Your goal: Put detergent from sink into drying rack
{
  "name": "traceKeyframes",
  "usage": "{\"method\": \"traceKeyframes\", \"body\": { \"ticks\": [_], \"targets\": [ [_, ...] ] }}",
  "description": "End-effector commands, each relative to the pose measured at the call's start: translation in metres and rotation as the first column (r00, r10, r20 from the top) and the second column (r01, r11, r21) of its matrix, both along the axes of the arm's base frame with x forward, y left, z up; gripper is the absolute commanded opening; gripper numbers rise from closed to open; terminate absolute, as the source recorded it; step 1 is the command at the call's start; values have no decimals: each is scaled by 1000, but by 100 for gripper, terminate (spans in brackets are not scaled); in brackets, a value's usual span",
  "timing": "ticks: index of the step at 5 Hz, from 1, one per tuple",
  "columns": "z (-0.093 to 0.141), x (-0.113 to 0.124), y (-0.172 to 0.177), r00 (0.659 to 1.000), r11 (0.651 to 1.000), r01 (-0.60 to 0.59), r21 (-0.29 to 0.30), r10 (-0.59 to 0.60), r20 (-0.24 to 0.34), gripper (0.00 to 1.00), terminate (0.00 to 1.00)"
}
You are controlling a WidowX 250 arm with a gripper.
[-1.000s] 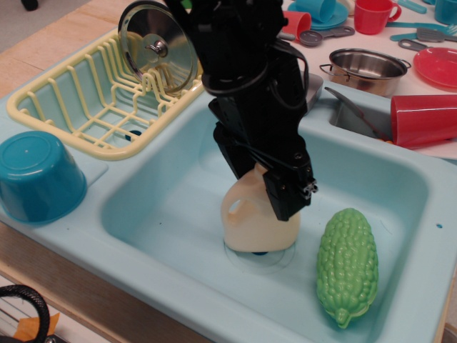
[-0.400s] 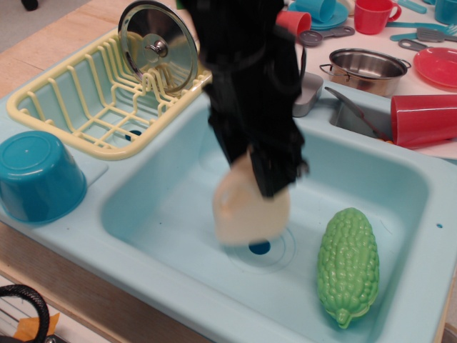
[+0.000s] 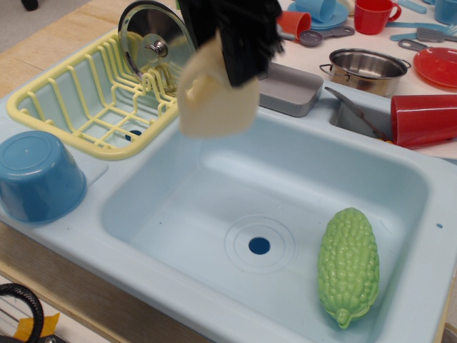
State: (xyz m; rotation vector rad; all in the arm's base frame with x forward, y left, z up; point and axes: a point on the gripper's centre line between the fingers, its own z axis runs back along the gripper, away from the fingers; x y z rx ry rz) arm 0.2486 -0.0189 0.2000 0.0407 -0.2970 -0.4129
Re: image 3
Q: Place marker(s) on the grey toy ladle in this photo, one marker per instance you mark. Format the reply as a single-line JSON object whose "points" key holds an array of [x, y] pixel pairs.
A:
{"points": [[311, 38]]}

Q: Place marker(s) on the teal cup on saucer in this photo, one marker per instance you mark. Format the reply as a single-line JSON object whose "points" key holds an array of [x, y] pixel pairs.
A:
{"points": [[325, 14]]}

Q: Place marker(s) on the steel cooking pot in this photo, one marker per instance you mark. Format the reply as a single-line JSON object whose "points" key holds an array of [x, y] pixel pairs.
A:
{"points": [[370, 71]]}

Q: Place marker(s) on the teal upturned plastic bowl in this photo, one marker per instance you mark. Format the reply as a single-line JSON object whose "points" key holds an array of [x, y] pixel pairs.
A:
{"points": [[40, 180]]}

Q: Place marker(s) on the grey toy spatula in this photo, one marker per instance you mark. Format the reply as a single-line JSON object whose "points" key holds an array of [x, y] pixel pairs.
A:
{"points": [[425, 35]]}

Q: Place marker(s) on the steel pot lid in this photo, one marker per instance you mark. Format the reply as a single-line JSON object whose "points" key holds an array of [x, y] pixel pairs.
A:
{"points": [[153, 36]]}

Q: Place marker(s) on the grey knife in compartment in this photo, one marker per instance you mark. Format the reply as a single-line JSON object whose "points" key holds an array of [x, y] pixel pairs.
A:
{"points": [[357, 111]]}

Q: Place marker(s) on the teal cup top right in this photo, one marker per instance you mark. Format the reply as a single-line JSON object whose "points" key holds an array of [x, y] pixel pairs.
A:
{"points": [[446, 11]]}

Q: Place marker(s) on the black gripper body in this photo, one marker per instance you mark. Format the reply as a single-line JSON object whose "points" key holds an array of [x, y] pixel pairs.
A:
{"points": [[254, 20]]}

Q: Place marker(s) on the green toy bitter gourd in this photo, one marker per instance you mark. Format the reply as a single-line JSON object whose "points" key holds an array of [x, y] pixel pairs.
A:
{"points": [[348, 267]]}

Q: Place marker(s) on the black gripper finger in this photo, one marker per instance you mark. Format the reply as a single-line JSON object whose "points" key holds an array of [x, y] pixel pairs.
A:
{"points": [[243, 58]]}

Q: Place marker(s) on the red plastic mug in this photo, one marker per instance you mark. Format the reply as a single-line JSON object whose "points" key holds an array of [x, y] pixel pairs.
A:
{"points": [[371, 16]]}

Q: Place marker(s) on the light blue toy sink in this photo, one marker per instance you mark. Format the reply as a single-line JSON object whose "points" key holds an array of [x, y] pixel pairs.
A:
{"points": [[223, 235]]}

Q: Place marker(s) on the grey toy faucet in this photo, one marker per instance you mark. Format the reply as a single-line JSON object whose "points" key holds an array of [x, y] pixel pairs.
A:
{"points": [[289, 91]]}

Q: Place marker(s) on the large red plastic cup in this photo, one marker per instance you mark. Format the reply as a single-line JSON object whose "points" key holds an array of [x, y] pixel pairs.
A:
{"points": [[417, 120]]}

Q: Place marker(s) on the cream toy detergent bottle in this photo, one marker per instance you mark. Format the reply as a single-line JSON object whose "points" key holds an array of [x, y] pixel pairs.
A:
{"points": [[209, 106]]}

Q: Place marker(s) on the red plastic plate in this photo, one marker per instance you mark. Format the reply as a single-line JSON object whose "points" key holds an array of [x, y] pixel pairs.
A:
{"points": [[437, 65]]}

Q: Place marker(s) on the yellow plastic drying rack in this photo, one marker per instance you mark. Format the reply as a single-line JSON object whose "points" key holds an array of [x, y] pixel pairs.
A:
{"points": [[94, 103]]}

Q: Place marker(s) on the small red cup lying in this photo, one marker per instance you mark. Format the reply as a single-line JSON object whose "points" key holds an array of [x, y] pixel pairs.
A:
{"points": [[292, 23]]}

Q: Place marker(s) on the orange tape piece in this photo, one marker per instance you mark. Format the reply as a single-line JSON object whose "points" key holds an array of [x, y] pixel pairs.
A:
{"points": [[27, 328]]}

